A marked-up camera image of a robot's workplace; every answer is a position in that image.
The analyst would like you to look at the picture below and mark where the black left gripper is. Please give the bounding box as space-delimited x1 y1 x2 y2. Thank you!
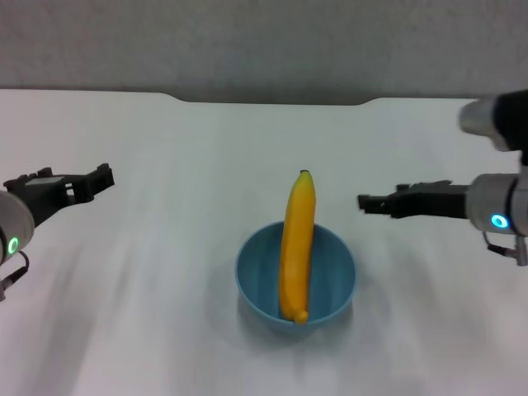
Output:
2 163 116 232

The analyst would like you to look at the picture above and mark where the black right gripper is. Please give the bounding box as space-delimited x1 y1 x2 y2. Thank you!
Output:
356 179 472 222

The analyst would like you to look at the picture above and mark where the yellow banana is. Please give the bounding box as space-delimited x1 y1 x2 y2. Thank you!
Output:
278 168 318 325

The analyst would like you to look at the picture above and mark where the blue bowl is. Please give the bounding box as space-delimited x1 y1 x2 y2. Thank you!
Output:
234 220 357 333

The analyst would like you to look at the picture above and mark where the left arm cable connector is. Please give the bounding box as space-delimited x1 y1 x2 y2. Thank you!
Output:
0 251 31 303

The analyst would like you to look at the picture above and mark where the arm cable connector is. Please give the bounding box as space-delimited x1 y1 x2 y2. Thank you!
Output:
482 229 528 267
0 251 31 303

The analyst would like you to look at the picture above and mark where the right arm cable connector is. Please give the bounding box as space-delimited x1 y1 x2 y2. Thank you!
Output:
482 229 528 267

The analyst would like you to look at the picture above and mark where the right wrist camera housing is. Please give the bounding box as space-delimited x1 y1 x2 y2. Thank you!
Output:
458 88 528 153

